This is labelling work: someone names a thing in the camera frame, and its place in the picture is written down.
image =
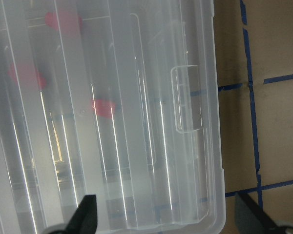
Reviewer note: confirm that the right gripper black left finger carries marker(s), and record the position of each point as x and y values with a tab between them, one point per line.
83	221

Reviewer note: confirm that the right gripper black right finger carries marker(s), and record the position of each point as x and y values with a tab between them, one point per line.
251	219

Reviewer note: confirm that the clear plastic box lid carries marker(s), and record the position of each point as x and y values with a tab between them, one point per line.
112	98

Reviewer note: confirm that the red block under lid right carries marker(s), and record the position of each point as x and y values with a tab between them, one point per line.
103	108

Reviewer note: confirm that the red block under lid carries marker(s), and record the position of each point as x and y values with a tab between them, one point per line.
66	22
103	108
24	73

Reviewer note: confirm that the red block under lid left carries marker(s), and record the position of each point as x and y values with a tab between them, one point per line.
24	73

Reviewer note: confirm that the red block under lid top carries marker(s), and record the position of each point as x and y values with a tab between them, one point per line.
66	22

